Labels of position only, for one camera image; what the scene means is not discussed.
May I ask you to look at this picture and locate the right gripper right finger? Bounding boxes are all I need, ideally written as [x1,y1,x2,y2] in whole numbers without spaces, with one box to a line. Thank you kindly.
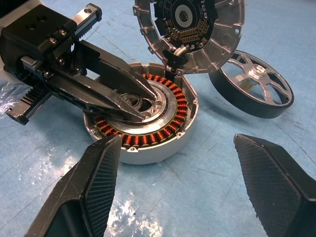
[233,133,316,237]

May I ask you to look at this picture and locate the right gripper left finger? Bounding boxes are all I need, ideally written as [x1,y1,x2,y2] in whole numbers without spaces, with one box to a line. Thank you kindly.
[24,134,122,237]

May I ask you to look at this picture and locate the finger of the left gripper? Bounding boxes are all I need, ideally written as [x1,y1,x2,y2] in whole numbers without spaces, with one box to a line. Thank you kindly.
[48,73,146,123]
[74,40,158,101]

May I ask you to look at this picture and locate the motor housing with copper windings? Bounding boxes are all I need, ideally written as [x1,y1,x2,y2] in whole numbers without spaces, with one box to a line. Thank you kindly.
[83,62,199,165]

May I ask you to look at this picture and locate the black spoked rotor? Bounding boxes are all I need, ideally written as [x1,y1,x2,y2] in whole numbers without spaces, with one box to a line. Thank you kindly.
[208,49,295,119]

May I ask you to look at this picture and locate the round silver motor lid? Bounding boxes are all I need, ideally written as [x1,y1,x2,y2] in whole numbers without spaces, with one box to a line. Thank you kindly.
[132,0,245,75]

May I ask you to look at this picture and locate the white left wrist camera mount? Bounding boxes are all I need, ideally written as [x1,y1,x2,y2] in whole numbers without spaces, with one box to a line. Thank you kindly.
[0,17,12,75]

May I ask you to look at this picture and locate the white motor wires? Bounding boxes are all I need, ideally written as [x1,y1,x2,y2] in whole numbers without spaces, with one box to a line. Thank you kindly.
[164,46,191,72]

